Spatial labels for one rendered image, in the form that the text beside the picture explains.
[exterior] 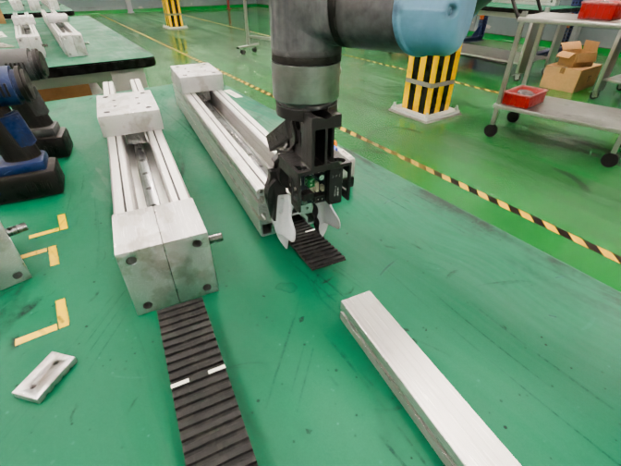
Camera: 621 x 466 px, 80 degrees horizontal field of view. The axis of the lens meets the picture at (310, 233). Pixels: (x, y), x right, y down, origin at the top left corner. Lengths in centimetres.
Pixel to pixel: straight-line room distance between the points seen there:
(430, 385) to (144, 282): 33
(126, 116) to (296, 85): 47
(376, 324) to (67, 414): 31
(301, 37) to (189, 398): 35
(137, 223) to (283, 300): 20
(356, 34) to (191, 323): 33
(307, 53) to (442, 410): 35
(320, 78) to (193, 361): 31
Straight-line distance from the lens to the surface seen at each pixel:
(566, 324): 54
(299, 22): 40
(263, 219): 58
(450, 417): 37
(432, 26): 34
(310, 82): 41
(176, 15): 1069
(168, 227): 47
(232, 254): 56
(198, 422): 36
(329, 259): 49
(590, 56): 554
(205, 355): 39
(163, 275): 47
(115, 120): 81
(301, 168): 43
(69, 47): 232
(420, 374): 39
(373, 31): 36
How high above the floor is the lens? 112
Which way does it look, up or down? 35 degrees down
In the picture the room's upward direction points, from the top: straight up
